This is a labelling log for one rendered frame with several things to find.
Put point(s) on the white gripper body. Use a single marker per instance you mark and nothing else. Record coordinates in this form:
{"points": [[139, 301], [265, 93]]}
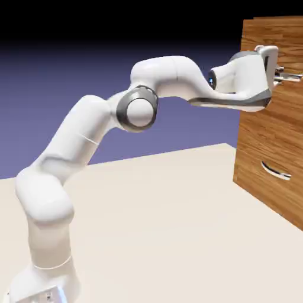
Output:
{"points": [[272, 56]]}

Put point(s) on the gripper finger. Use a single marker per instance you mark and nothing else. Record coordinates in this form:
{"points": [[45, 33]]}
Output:
{"points": [[278, 83], [279, 69]]}

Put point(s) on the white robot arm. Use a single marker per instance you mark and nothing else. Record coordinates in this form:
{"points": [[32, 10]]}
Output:
{"points": [[71, 151]]}

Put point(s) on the wooden drawer front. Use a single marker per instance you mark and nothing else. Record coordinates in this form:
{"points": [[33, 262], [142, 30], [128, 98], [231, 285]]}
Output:
{"points": [[291, 101], [258, 146]]}

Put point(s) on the wooden cabinet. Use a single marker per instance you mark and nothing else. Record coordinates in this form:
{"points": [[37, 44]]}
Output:
{"points": [[265, 142]]}

